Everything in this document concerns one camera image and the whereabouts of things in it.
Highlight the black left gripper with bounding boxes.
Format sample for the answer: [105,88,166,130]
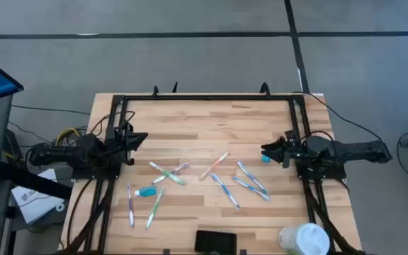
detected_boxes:
[104,123,149,166]

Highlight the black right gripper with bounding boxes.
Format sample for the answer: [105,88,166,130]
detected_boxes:
[261,130,306,169]

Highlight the blue white toothbrush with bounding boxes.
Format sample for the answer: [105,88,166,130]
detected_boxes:
[237,159,268,195]
[210,172,241,210]
[232,176,271,202]

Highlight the green white toothbrush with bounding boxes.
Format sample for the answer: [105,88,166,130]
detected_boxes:
[145,186,166,230]
[149,161,187,186]

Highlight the purple white toothbrush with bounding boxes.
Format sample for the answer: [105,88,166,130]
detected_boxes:
[152,162,190,185]
[126,182,135,228]

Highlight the black wire basket organizer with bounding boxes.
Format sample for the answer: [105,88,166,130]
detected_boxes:
[193,229,238,255]

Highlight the orange white wrapped toothbrush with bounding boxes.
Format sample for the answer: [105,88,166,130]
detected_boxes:
[198,152,230,181]

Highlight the white lidded wipes canister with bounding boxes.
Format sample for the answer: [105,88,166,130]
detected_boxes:
[278,222,331,255]

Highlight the black stand leg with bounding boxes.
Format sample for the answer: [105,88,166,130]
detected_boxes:
[0,161,73,200]

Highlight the white printed box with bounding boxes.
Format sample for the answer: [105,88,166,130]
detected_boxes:
[11,168,65,225]

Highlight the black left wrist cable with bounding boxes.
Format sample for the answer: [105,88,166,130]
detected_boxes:
[89,110,137,137]

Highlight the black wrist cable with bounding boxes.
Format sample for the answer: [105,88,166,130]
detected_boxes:
[89,110,137,137]
[298,130,336,150]

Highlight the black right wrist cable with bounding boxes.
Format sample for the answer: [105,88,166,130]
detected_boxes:
[298,130,336,150]

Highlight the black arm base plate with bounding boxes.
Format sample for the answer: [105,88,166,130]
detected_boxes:
[295,161,347,181]
[71,164,122,181]

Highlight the yellow cable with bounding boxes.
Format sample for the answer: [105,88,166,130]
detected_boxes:
[55,126,81,147]

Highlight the long black arm cable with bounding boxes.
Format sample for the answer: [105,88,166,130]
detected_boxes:
[291,91,384,142]

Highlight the black metal table frame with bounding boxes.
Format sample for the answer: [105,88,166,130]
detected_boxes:
[57,92,368,255]

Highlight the thin black floor cable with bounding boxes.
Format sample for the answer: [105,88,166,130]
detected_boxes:
[8,120,55,143]
[11,103,91,115]

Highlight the thick black curved cable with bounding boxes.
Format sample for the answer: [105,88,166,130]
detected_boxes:
[66,178,95,249]

